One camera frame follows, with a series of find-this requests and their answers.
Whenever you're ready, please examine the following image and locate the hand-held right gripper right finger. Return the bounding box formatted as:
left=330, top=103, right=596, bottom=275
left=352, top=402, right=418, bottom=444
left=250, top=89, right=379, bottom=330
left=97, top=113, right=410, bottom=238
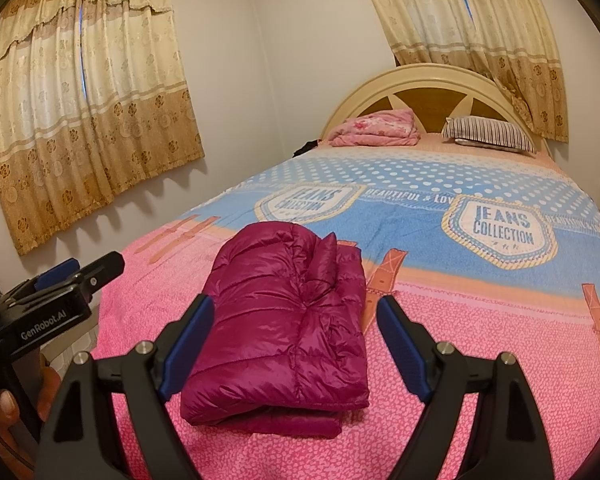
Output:
left=376, top=295, right=556, bottom=480

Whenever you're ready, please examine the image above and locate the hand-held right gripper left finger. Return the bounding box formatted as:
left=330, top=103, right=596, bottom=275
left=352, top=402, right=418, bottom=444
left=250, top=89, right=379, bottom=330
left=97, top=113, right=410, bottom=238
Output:
left=32, top=294, right=216, bottom=480

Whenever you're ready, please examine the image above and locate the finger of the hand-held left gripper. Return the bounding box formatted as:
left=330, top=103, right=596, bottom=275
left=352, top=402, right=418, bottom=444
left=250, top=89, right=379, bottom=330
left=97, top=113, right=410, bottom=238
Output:
left=0, top=258, right=81, bottom=306
left=32, top=252, right=126, bottom=301

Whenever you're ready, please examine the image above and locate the magenta puffer jacket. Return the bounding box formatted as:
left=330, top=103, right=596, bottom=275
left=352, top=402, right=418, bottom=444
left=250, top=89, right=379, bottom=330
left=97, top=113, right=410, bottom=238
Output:
left=180, top=221, right=371, bottom=438

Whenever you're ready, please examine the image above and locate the person's left hand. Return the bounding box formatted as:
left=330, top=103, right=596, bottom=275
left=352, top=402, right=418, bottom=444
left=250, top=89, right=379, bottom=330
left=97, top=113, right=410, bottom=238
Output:
left=0, top=355, right=63, bottom=443

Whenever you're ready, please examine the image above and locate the white ribbed object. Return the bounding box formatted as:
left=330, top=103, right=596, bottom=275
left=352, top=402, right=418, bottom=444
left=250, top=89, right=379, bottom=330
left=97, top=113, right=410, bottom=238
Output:
left=47, top=322, right=101, bottom=363

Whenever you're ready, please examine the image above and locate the pink and blue printed blanket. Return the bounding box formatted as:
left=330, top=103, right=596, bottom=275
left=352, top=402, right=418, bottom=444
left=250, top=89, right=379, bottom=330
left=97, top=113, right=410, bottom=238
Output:
left=92, top=132, right=600, bottom=480

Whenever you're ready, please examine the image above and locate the beige floral curtain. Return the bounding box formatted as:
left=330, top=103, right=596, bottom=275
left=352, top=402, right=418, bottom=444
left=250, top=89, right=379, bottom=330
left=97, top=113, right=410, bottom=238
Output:
left=0, top=0, right=205, bottom=257
left=351, top=0, right=570, bottom=143

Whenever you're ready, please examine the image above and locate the folded pink floral quilt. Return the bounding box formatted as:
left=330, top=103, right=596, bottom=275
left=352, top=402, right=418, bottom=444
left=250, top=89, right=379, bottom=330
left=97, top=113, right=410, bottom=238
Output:
left=328, top=108, right=421, bottom=148

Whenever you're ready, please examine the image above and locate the striped pillow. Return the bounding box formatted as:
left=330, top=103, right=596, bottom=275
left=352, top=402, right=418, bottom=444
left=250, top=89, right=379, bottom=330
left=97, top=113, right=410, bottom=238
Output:
left=441, top=116, right=537, bottom=155

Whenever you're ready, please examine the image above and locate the cream arched bed headboard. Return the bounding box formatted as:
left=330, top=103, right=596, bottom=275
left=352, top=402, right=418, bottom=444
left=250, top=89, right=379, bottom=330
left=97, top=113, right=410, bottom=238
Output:
left=320, top=63, right=553, bottom=156

